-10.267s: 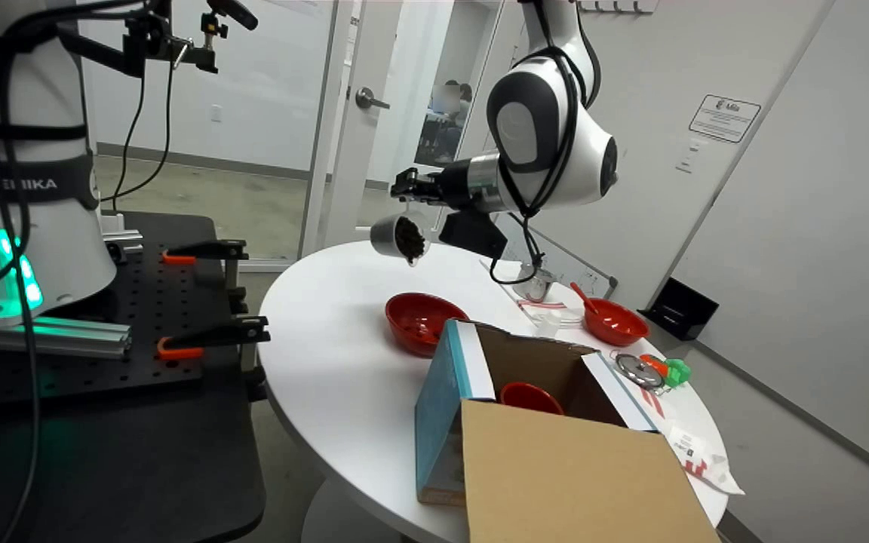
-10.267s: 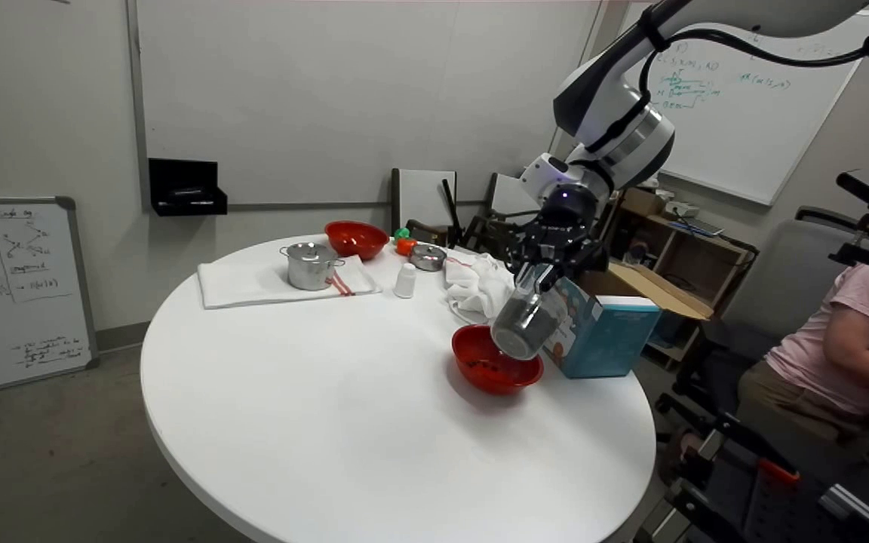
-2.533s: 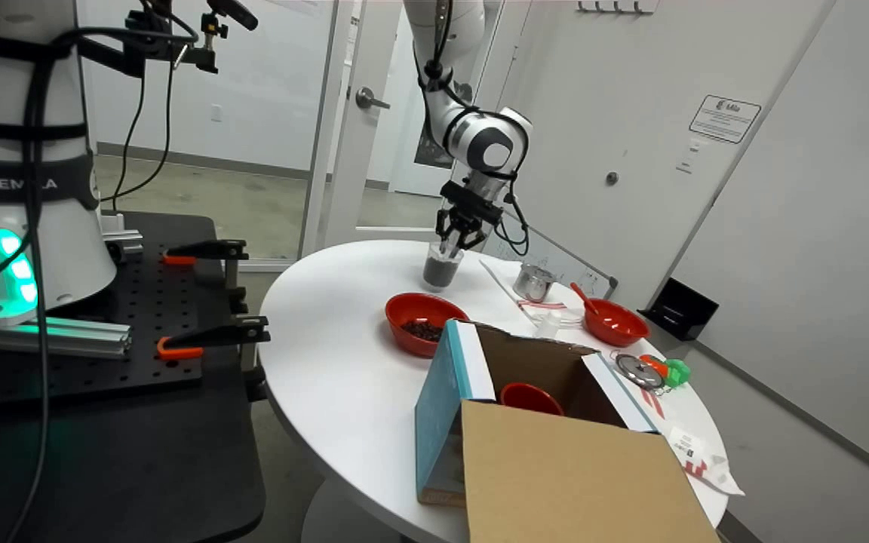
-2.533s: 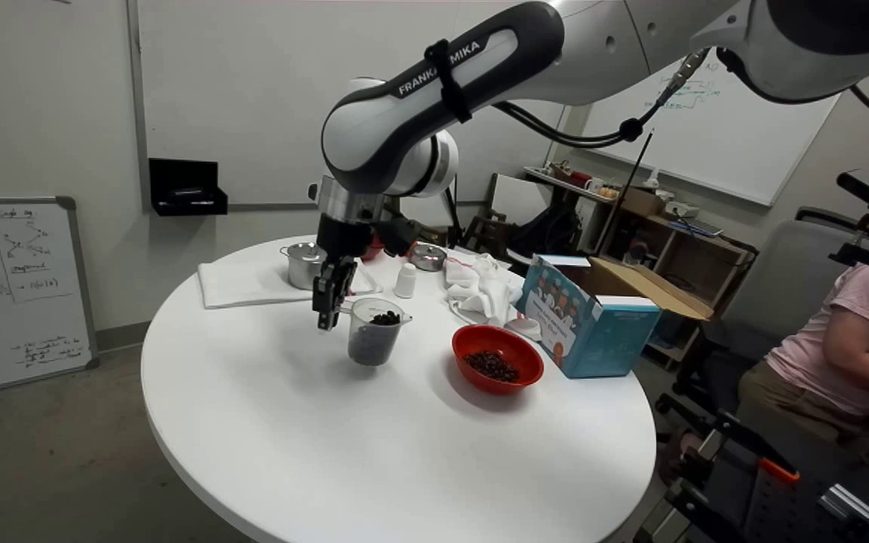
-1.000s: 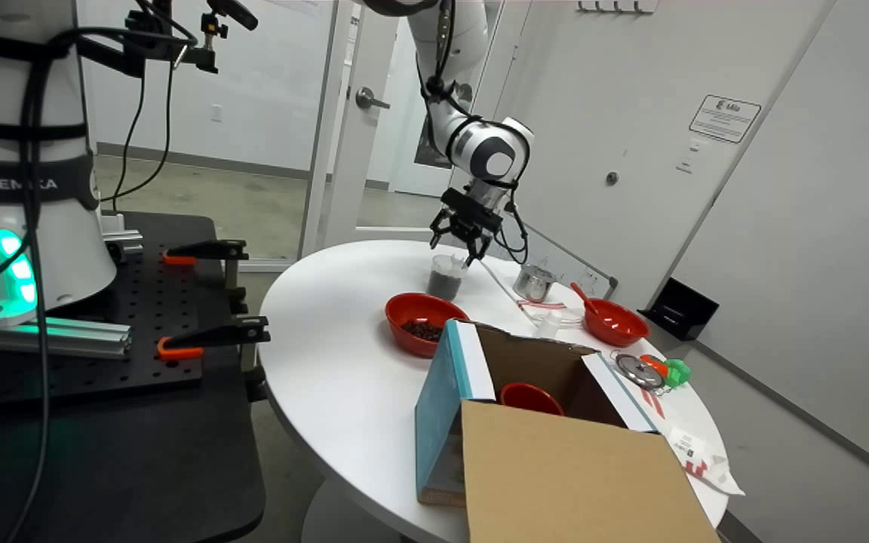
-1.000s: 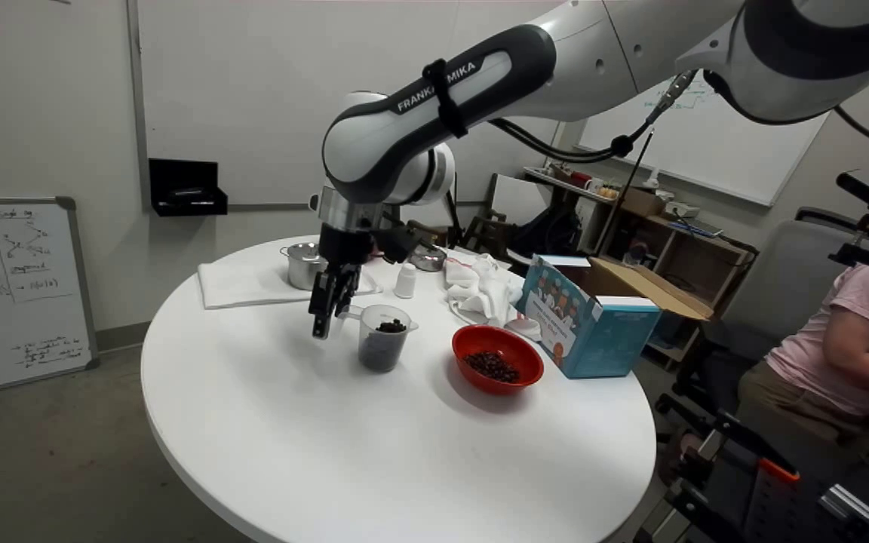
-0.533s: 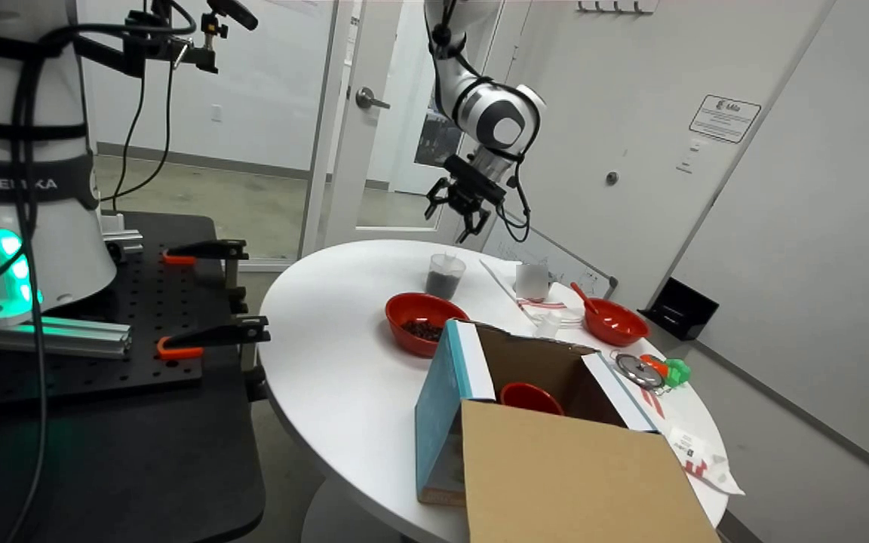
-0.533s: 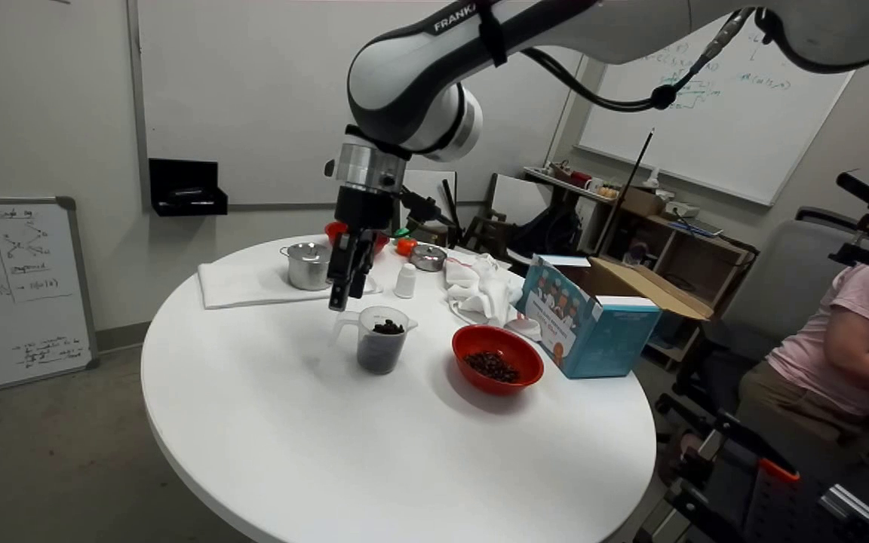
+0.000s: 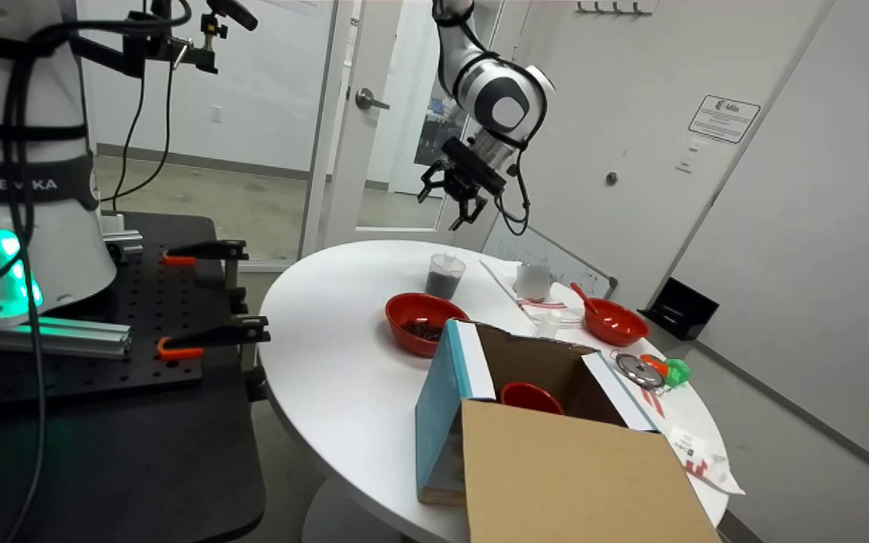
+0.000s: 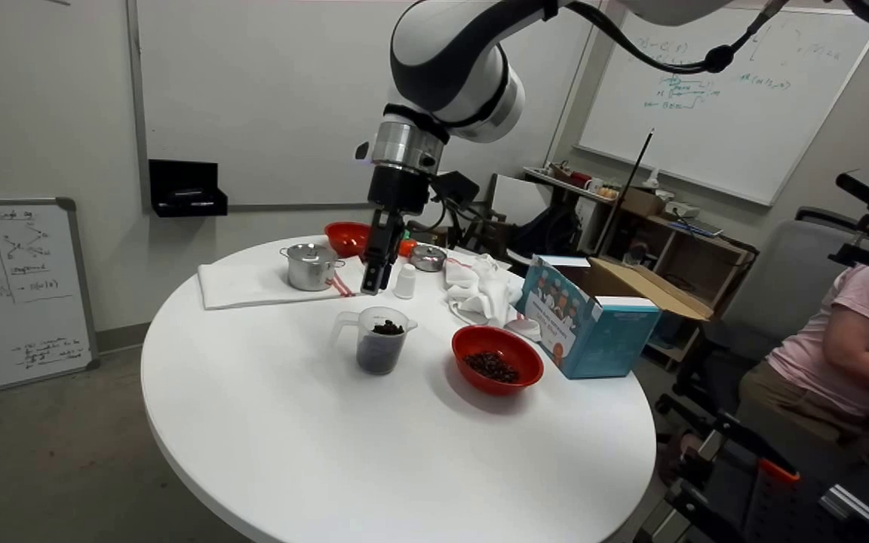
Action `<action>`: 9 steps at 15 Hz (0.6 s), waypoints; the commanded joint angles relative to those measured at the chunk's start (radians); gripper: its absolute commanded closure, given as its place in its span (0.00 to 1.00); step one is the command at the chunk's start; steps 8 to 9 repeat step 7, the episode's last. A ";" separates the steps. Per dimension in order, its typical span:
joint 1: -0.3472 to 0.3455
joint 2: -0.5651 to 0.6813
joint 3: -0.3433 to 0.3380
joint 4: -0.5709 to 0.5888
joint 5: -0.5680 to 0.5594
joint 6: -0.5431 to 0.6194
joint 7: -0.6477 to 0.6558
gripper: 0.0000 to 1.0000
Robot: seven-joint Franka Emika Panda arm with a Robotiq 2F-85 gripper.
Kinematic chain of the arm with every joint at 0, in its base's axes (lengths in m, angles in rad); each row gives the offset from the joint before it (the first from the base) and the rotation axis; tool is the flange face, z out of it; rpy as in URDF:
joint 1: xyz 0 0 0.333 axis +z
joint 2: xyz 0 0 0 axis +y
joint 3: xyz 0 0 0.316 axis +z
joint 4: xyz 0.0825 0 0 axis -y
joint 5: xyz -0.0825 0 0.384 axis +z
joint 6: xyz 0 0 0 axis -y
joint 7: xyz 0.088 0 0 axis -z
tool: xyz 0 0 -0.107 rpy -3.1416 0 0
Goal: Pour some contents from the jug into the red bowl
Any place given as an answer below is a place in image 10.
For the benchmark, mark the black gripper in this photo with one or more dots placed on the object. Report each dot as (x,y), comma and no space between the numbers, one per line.
(398,188)

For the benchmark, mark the bare person forearm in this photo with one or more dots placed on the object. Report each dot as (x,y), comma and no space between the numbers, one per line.
(859,356)

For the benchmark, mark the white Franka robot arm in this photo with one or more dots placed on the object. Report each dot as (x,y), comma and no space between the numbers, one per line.
(452,64)

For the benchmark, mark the red plastic bowl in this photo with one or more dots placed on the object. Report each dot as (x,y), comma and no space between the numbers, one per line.
(473,378)
(345,240)

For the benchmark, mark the orange and green toy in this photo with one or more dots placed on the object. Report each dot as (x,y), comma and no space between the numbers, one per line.
(408,247)

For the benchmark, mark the small white shaker bottle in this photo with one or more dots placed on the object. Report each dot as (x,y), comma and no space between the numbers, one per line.
(405,284)

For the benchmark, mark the white towel red stripes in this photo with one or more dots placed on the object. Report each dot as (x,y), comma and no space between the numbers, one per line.
(350,279)

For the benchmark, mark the small metal dish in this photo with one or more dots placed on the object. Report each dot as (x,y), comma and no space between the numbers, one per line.
(427,259)

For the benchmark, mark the small silver metal pot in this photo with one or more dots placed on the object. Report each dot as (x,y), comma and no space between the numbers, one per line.
(309,271)

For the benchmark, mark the dark coffee beans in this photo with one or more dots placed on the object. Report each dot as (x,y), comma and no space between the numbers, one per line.
(386,328)
(497,366)

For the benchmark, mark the crumpled white plastic bag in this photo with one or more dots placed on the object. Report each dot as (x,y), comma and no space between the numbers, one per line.
(480,288)

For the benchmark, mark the white cloth mat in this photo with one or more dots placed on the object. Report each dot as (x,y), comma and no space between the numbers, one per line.
(242,279)

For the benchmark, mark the black bag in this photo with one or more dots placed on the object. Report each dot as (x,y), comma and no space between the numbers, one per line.
(552,231)

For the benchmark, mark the open black case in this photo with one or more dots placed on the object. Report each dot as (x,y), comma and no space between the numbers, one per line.
(185,188)

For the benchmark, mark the blue printed cardboard box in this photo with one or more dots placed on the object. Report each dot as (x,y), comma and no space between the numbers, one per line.
(585,328)

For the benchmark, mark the long black rod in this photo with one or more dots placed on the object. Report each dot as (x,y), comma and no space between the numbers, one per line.
(623,195)

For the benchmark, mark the low wooden shelf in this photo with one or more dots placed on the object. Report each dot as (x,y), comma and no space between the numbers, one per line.
(695,260)

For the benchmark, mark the small grey-framed whiteboard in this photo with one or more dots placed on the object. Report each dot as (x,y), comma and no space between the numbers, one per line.
(13,292)

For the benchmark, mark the grey office chair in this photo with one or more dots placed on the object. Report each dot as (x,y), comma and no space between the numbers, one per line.
(785,277)

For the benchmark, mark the black breadboard table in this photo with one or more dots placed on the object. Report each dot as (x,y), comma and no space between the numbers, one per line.
(754,513)

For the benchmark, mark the person in pink shirt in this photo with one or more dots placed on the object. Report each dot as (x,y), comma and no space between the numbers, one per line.
(859,312)

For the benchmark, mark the large wall whiteboard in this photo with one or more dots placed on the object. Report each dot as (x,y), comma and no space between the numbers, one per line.
(754,131)

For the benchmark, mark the aluminium profile rail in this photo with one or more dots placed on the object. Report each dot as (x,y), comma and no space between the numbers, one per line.
(862,513)

